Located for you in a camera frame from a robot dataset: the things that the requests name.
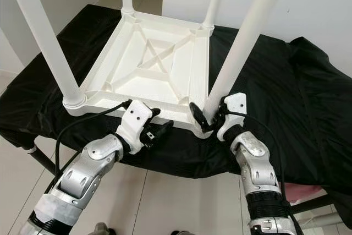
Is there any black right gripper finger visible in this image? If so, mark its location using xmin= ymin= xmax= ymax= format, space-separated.
xmin=189 ymin=102 xmax=213 ymax=134

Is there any white plastic table top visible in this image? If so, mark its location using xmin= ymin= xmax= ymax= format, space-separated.
xmin=63 ymin=10 xmax=212 ymax=136

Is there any grey robot left foot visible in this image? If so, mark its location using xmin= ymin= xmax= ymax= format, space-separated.
xmin=92 ymin=223 xmax=113 ymax=235

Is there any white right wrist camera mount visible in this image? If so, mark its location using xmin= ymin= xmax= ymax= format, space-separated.
xmin=217 ymin=92 xmax=248 ymax=141

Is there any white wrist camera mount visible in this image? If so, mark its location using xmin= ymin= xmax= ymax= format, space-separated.
xmin=117 ymin=100 xmax=155 ymax=153
xmin=217 ymin=92 xmax=248 ymax=141

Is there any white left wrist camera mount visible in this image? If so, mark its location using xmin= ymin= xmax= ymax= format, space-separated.
xmin=117 ymin=100 xmax=155 ymax=153

